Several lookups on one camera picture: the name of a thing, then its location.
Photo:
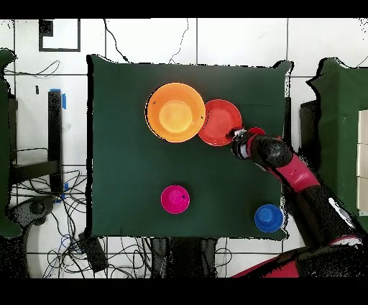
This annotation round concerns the large orange bowl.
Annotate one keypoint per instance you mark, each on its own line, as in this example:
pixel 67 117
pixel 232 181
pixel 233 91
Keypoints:
pixel 175 115

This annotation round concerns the orange-red shallow bowl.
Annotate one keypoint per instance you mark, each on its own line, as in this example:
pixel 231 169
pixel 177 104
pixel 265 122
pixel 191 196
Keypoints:
pixel 218 120

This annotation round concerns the red cup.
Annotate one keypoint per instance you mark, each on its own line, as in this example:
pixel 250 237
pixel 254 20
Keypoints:
pixel 256 131

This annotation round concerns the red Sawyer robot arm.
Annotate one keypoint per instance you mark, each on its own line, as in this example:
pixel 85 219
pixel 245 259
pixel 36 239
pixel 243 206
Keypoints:
pixel 299 178

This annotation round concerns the small crimson bowl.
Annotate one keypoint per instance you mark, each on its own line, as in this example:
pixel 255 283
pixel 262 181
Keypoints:
pixel 175 199

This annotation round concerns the dark green table cloth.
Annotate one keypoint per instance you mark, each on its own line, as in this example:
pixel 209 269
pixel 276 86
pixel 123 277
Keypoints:
pixel 129 158

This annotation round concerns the small dark blue bowl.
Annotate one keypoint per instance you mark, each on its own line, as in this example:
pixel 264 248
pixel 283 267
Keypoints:
pixel 268 218

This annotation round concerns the blue tape strip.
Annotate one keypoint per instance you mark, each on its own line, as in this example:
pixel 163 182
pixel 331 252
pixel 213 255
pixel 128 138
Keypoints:
pixel 64 100

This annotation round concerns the black power brick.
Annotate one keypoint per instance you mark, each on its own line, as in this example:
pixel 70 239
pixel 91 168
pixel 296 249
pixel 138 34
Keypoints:
pixel 93 253

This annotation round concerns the black office chair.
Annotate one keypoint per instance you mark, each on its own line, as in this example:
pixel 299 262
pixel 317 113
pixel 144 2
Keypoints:
pixel 37 207

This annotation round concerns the green cloth side table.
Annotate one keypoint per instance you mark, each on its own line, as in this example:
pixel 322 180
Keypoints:
pixel 339 129
pixel 4 144

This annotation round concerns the black square tape outline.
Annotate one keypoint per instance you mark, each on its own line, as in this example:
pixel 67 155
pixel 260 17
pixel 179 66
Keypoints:
pixel 40 40

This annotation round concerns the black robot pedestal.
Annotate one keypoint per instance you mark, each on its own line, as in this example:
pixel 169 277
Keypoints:
pixel 184 256

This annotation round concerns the black metal frame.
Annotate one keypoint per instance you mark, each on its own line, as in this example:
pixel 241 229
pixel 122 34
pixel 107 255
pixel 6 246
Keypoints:
pixel 55 129
pixel 309 129

